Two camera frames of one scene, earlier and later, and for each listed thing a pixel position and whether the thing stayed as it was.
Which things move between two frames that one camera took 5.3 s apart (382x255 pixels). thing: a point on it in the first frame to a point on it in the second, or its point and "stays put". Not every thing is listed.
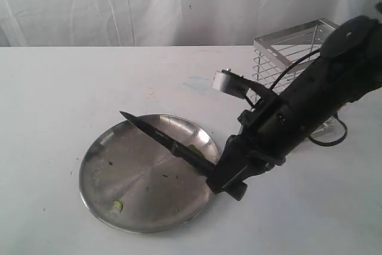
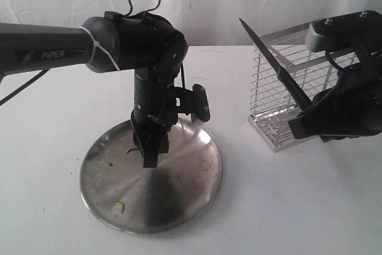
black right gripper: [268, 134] to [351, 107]
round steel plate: [131, 181] stays put
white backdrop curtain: [175, 7] stays put
